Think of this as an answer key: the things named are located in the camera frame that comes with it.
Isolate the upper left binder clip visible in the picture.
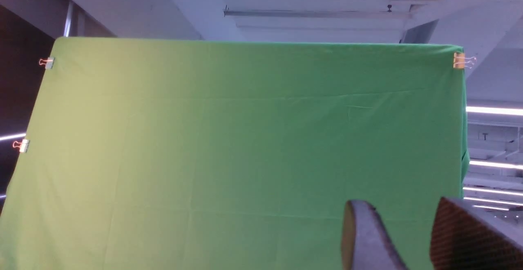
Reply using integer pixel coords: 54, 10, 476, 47
38, 57, 55, 69

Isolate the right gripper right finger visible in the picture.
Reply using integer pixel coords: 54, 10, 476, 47
430, 197, 523, 270

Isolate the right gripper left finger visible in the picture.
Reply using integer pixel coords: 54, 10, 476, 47
341, 200, 407, 270

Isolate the green backdrop cloth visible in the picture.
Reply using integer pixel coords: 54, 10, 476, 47
1, 38, 467, 270

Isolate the orange binder clip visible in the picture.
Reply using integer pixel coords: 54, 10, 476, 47
453, 52, 477, 69

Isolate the lower left binder clip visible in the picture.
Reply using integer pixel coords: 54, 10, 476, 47
12, 138, 30, 153

